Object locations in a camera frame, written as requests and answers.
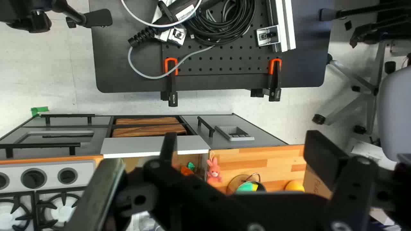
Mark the green floor tape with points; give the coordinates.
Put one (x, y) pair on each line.
(38, 110)

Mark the aluminium extrusion bar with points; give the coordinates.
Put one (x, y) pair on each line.
(284, 20)

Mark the wooden toy kitchen unit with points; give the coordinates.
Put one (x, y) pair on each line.
(265, 164)

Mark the black office chair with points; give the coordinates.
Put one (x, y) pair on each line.
(376, 25)

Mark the white sink basin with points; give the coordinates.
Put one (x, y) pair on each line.
(145, 146)

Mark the black pegboard table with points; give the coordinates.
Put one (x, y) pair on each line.
(123, 72)

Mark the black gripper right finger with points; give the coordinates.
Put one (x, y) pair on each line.
(329, 158)

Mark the orange black bar clamp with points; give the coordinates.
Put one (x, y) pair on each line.
(275, 83)
(171, 84)

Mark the grey office chair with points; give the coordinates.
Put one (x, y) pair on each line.
(396, 110)

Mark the black power plug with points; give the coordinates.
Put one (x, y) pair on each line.
(142, 34)

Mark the black camera tripod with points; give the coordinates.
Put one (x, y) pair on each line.
(29, 19)

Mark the green yellow sponge toy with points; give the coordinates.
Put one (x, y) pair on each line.
(247, 187)

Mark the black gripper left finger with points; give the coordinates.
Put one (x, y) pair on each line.
(168, 147)

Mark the silver metal pot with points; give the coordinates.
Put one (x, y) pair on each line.
(232, 183)

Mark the black burner stove top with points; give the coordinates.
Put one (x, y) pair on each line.
(42, 205)

